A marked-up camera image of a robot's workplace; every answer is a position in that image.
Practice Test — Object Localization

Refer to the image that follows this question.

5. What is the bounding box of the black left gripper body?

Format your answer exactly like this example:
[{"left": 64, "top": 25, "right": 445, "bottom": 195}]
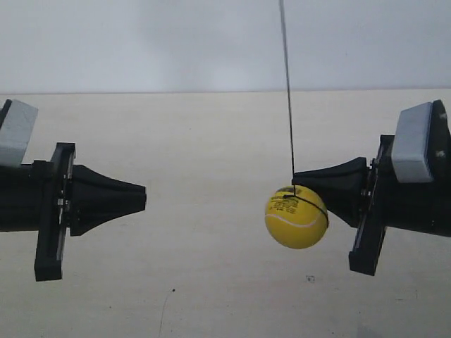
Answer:
[{"left": 20, "top": 142, "right": 76, "bottom": 282}]

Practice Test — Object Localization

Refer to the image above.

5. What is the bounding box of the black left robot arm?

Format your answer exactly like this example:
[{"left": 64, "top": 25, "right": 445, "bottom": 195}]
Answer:
[{"left": 1, "top": 142, "right": 147, "bottom": 282}]

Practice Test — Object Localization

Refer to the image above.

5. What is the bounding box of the yellow tennis ball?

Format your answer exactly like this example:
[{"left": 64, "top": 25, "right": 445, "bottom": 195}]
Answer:
[{"left": 264, "top": 185, "right": 329, "bottom": 250}]

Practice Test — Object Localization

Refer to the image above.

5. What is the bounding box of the thin black hanging string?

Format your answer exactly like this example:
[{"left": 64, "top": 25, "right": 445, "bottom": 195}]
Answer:
[{"left": 278, "top": 0, "right": 296, "bottom": 187}]

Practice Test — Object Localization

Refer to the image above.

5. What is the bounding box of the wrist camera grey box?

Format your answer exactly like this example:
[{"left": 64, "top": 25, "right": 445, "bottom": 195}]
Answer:
[
  {"left": 391, "top": 99, "right": 450, "bottom": 183},
  {"left": 1, "top": 99, "right": 39, "bottom": 167}
]

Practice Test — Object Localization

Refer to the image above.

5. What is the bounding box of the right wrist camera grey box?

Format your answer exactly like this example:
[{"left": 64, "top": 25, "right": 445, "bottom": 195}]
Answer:
[{"left": 391, "top": 99, "right": 450, "bottom": 183}]

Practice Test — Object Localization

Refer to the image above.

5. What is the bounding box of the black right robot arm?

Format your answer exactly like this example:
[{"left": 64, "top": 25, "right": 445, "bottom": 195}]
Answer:
[{"left": 292, "top": 134, "right": 450, "bottom": 276}]

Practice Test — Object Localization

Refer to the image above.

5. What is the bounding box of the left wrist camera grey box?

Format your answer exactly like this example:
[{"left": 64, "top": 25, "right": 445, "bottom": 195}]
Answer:
[{"left": 1, "top": 99, "right": 39, "bottom": 167}]

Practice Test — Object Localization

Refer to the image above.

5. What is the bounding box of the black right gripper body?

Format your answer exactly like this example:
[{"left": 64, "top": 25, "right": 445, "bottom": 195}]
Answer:
[{"left": 348, "top": 134, "right": 423, "bottom": 276}]

